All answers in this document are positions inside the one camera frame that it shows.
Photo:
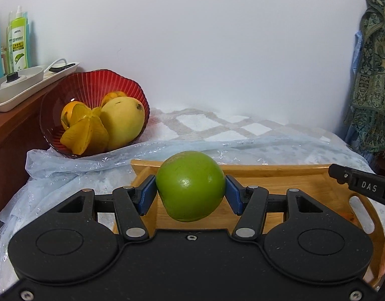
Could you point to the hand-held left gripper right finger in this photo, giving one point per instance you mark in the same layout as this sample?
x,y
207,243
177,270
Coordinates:
x,y
233,196

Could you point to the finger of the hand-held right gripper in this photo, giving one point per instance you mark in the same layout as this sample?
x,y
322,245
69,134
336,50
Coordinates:
x,y
341,175

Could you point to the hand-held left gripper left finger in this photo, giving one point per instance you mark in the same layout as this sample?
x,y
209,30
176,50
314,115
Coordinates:
x,y
147,196

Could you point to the wooden tray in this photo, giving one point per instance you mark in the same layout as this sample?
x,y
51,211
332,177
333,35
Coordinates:
x,y
305,178

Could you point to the green apple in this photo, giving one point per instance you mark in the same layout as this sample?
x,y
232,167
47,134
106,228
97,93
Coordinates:
x,y
189,185

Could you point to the yellow mango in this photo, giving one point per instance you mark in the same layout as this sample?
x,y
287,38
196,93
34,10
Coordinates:
x,y
123,122

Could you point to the yellow starfruit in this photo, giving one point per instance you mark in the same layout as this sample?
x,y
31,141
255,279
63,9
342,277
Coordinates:
x,y
86,131

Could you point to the green patterned shawl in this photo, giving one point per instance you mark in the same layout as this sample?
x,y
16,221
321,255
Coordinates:
x,y
374,84

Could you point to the orange in bowl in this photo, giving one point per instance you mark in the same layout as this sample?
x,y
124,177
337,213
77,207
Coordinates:
x,y
112,95
67,113

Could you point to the light blue striped shirt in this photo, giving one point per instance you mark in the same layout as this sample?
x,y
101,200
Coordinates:
x,y
357,56

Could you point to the red ribbed bowl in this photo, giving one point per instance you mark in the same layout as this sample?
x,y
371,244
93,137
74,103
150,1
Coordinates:
x,y
86,84

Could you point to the brown wooden cabinet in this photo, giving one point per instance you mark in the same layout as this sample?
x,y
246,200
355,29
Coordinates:
x,y
14,150

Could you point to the white plastic tray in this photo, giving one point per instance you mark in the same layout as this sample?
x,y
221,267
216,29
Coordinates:
x,y
23,91

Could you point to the green bottle with white cap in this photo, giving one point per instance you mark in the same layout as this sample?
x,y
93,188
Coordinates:
x,y
18,44

